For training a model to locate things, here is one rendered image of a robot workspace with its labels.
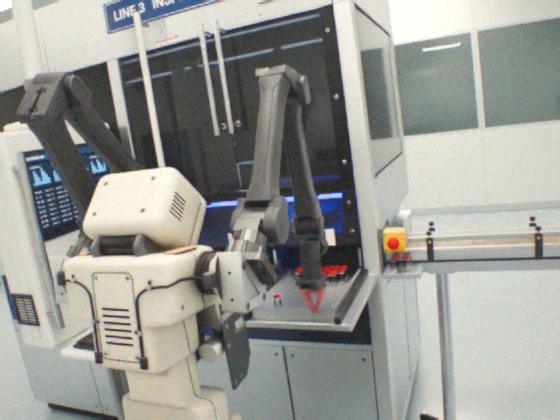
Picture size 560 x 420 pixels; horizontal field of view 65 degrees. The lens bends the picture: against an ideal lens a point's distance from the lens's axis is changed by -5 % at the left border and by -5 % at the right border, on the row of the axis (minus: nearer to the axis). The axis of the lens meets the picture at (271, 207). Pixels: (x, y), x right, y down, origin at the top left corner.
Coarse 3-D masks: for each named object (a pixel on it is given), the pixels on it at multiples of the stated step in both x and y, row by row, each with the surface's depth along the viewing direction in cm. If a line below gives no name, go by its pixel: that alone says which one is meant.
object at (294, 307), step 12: (288, 276) 165; (276, 288) 155; (288, 288) 158; (336, 288) 152; (348, 288) 142; (288, 300) 148; (300, 300) 146; (312, 300) 144; (324, 300) 143; (336, 300) 142; (252, 312) 138; (264, 312) 136; (276, 312) 135; (288, 312) 133; (300, 312) 132; (324, 312) 129; (336, 312) 128
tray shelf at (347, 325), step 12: (372, 276) 158; (372, 288) 152; (360, 300) 139; (348, 312) 132; (360, 312) 134; (252, 324) 136; (264, 324) 135; (276, 324) 133; (288, 324) 131; (300, 324) 130; (312, 324) 128; (324, 324) 127; (336, 324) 126; (348, 324) 125
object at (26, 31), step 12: (12, 0) 154; (24, 0) 154; (24, 12) 155; (24, 24) 155; (24, 36) 156; (36, 36) 159; (24, 48) 156; (36, 48) 158; (24, 60) 157; (36, 60) 158; (24, 72) 159; (36, 72) 158; (24, 84) 159
